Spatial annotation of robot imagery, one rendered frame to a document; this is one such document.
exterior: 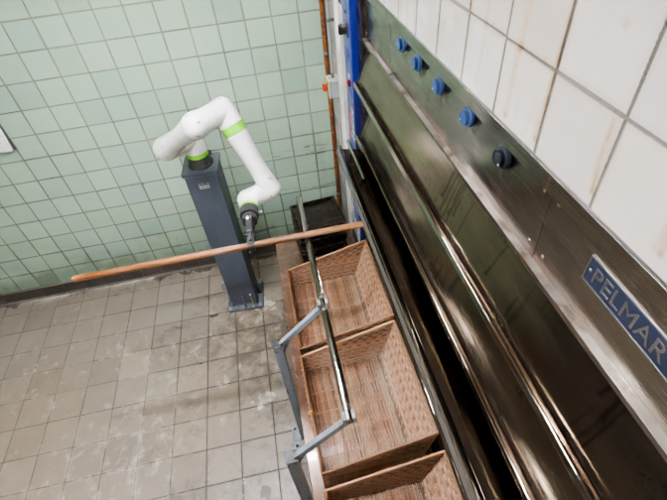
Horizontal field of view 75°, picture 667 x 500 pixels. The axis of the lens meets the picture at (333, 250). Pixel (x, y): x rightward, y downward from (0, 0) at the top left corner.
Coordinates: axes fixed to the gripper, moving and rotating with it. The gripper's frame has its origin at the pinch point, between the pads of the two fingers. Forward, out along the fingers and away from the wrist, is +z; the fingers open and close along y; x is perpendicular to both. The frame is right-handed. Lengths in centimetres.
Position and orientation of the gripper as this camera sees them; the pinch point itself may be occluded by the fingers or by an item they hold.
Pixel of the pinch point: (251, 244)
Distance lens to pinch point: 202.4
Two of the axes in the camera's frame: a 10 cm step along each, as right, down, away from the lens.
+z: 1.8, 6.8, -7.1
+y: 0.8, 7.1, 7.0
